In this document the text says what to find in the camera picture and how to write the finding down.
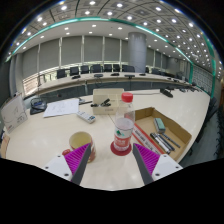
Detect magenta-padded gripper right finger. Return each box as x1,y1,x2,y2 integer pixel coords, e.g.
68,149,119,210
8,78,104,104
132,142,184,186

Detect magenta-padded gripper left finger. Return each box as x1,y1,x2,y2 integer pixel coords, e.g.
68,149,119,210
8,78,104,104
42,142,92,186

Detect clear red-capped water bottle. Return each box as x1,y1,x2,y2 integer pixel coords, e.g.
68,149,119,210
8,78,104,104
112,92,136,153

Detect black marker pen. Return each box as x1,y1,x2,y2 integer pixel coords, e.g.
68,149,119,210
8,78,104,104
149,132,168,155
162,132,182,149
156,133,176,153

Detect red flowered mug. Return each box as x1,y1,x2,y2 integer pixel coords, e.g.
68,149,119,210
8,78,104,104
61,131,97,164

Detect flat round red coaster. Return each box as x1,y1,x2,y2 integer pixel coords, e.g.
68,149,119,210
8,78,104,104
110,139,133,157

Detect grey whiteboard eraser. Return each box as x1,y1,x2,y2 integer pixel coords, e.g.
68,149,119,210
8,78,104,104
153,117,167,134

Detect open brown cardboard box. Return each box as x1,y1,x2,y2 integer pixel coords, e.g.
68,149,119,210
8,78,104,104
131,106,193,163

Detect white printed paper sheets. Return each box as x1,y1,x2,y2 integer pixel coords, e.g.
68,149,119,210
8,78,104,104
43,98,80,118

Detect small black clip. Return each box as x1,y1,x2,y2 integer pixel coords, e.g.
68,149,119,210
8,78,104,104
90,98,112,108

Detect black desk phone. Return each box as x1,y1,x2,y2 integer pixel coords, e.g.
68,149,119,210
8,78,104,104
29,97,48,116

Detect black table microphone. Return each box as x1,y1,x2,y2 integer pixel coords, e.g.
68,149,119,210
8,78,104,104
159,87,174,99

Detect small cream box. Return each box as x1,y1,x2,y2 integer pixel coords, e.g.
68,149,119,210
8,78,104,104
92,87,125,116

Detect black desk microphones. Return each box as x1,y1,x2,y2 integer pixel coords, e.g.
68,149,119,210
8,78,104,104
71,72,148,80

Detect grey round column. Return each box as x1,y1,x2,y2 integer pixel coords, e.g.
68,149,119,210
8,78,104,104
127,31,148,73

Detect ceiling lights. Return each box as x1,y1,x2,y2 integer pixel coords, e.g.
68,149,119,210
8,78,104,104
13,0,219,79

